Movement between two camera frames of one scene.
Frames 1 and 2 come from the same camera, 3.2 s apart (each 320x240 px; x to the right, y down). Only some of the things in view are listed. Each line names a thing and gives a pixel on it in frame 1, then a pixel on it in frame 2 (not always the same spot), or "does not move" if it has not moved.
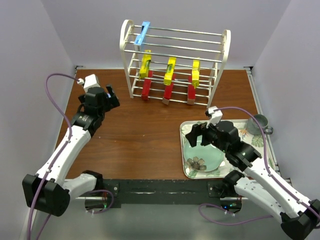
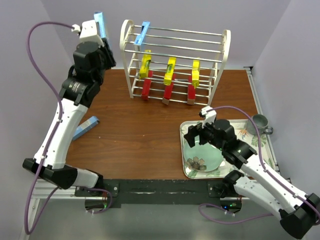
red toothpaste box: x=191 y=92 does not move
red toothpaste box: x=147 y=86 does not move
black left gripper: x=112 y=102 to x=106 y=50
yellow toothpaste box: x=169 y=71 does not move
